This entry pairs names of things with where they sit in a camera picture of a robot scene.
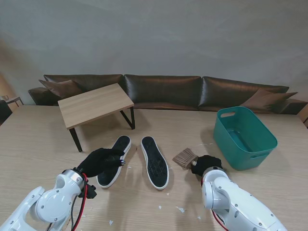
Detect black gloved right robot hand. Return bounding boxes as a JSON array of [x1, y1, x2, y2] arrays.
[[191, 155, 223, 178]]

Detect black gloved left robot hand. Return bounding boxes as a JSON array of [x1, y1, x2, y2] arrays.
[[77, 148, 127, 179]]

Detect yellow canvas sneaker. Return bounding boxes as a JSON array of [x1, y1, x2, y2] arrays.
[[141, 136, 170, 190], [96, 135, 132, 189]]

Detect white handled brown bristle brush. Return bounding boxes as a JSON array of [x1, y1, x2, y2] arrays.
[[172, 148, 199, 170]]

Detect green plastic basin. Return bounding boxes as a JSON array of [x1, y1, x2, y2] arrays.
[[213, 106, 278, 171]]

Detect small wooden bench black legs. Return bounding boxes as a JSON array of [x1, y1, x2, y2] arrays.
[[57, 83, 135, 153]]

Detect brown sofa cushion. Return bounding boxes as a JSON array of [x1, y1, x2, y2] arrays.
[[38, 79, 82, 99], [240, 88, 298, 114]]

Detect brown leather sofa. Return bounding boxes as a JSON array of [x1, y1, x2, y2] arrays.
[[27, 74, 308, 116]]

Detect small wooden side table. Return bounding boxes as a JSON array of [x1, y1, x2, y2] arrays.
[[0, 95, 25, 108]]

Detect dark chair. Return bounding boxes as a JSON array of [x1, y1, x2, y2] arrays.
[[0, 100, 13, 127]]

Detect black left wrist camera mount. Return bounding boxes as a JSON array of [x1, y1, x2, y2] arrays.
[[85, 184, 98, 199]]

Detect red black left arm cable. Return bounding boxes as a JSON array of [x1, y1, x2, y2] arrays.
[[71, 173, 89, 231]]

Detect red black arm cable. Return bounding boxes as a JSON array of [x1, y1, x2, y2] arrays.
[[71, 173, 89, 231], [213, 211, 228, 231]]

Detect red black right arm cable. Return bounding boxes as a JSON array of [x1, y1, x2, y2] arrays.
[[213, 211, 228, 231]]

